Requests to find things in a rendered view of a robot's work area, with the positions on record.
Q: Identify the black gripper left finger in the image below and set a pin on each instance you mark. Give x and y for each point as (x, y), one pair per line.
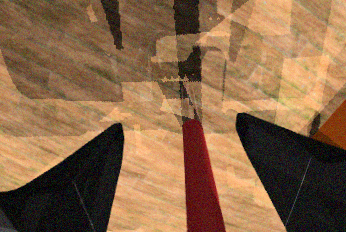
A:
(76, 195)

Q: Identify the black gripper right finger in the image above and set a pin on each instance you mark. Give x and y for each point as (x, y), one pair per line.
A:
(304, 178)

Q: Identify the red peg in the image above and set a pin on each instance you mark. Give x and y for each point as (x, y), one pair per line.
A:
(202, 200)

